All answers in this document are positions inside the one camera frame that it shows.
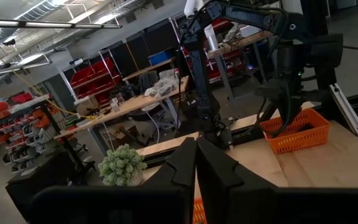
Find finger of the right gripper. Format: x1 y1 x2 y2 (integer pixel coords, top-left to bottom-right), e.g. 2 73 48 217
278 102 304 128

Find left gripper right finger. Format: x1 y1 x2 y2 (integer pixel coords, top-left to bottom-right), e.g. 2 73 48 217
196 138 358 224

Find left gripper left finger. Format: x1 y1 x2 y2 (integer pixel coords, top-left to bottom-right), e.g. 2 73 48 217
29 136 198 224

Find white shelf red bins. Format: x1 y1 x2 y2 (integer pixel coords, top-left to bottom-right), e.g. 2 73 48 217
58 49 124 108

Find rack with red bins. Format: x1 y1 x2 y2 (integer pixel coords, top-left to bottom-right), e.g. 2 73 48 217
0 92 88 175

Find orange plastic bin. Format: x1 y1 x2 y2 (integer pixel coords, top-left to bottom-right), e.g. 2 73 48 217
192 197 208 224
259 108 331 156

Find green potted plant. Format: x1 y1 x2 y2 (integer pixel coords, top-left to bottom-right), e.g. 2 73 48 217
97 143 148 187

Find short wooden workbench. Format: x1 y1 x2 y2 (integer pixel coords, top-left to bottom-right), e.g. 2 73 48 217
206 30 275 100

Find grey office chair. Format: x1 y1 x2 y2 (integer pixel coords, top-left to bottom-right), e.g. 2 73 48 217
127 70 180 131

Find long wooden workbench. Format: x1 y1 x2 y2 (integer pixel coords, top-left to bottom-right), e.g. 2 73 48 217
53 75 190 156

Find black cart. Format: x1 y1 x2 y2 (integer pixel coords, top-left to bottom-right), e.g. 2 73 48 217
4 148 96 220

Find cardboard box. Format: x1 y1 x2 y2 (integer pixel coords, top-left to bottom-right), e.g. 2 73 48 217
74 95 101 117

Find clear plastic bags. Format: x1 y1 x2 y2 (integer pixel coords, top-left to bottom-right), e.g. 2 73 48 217
144 76 180 98

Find blue storage bin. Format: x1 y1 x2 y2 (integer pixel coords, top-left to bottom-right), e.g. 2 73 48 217
147 49 176 67

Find black overhead rig beam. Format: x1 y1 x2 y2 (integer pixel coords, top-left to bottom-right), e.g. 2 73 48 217
0 18 123 30

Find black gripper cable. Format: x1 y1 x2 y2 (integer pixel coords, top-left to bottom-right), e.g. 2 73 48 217
255 90 293 139

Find silver aluminium rail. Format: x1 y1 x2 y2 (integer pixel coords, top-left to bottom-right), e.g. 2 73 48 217
329 83 358 138

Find yellow hanging cable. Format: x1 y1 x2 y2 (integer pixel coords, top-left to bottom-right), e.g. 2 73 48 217
11 70 98 121

